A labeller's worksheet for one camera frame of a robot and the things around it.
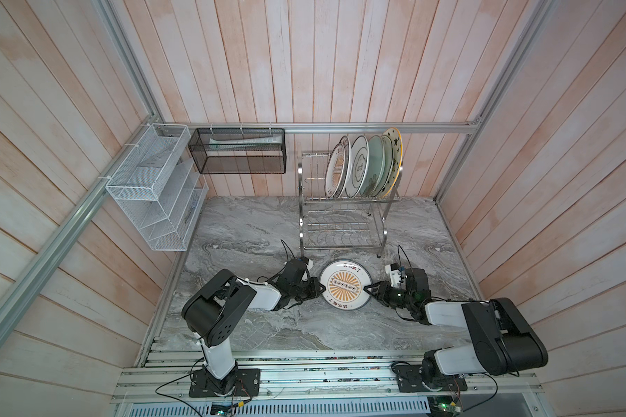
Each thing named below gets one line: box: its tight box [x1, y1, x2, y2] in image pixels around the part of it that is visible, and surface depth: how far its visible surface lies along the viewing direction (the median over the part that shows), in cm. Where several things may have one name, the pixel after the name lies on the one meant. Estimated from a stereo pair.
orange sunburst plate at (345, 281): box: [319, 258, 373, 312], surface depth 94 cm
